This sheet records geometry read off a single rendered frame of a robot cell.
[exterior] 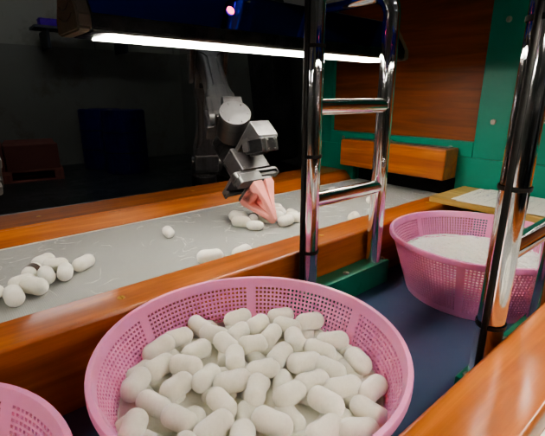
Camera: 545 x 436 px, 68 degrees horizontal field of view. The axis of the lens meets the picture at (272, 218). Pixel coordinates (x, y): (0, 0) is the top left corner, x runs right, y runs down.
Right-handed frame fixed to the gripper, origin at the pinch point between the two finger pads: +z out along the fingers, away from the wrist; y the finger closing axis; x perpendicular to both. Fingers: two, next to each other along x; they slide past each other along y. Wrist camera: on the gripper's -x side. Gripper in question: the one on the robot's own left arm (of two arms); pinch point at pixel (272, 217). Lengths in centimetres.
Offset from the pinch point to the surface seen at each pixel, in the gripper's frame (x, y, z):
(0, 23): 315, 54, -510
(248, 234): 1.1, -5.8, 1.5
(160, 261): 0.3, -22.9, 2.2
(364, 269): -9.5, 2.5, 17.3
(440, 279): -18.1, 4.7, 24.5
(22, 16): 306, 81, -517
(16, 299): -2.4, -41.4, 3.1
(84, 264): 1.4, -32.5, -1.0
